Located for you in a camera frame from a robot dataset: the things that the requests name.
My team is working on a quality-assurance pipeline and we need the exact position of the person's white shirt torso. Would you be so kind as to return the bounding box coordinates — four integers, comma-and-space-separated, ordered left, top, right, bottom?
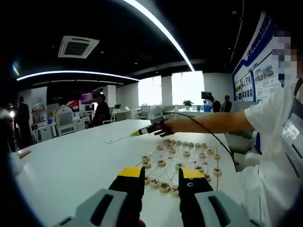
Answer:
239, 82, 303, 225

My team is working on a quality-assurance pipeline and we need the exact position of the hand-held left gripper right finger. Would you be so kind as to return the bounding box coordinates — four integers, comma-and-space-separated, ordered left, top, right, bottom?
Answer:
178, 167, 262, 227

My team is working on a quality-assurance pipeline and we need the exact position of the white office table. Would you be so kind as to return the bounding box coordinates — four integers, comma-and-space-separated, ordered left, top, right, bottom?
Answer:
165, 107, 206, 119

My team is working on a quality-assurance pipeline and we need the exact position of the black cable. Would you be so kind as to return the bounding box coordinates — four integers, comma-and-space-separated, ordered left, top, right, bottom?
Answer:
162, 111, 238, 173

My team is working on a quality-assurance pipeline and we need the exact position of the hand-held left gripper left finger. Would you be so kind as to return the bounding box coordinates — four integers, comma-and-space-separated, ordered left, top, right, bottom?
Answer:
53, 166, 146, 227

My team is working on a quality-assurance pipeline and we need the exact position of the set of arranged chess pieces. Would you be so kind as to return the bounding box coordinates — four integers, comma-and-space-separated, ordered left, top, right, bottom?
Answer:
141, 139, 223, 197

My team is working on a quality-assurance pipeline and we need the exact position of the white gaming chair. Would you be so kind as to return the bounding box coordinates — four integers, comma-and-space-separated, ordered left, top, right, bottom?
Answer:
55, 107, 77, 137

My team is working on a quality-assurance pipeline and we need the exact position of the clear grid chessboard sheet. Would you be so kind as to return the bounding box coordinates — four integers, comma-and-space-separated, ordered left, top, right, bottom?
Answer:
136, 139, 220, 192

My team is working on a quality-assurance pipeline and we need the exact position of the clear plastic strip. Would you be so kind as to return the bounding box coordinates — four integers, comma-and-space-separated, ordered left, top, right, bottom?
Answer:
105, 133, 144, 145

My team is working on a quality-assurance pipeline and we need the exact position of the grey mesh office chair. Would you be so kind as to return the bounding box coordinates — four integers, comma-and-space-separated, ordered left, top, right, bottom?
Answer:
139, 104, 151, 120

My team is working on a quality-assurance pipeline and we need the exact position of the grey chest-worn device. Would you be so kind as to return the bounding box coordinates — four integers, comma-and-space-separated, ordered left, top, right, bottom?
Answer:
280, 78, 303, 181

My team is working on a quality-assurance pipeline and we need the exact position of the white display cabinet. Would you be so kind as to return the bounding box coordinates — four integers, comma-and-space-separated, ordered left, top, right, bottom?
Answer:
30, 87, 48, 126

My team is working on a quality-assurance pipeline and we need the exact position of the ceiling air conditioner vent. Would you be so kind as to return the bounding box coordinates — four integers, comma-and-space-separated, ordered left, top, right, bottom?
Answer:
58, 35, 100, 59

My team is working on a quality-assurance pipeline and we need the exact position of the person's right hand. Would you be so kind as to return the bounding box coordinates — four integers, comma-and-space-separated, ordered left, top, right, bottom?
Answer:
153, 120, 175, 138

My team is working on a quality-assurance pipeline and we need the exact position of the blue white wall poster board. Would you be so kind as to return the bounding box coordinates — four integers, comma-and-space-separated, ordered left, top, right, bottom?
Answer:
232, 11, 285, 103

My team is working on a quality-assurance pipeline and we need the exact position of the purple lit screen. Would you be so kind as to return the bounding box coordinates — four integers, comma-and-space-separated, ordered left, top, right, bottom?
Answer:
80, 93, 97, 105

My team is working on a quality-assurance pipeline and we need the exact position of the long curved ceiling light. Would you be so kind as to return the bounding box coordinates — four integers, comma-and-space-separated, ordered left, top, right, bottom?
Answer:
16, 70, 140, 82
123, 0, 196, 71

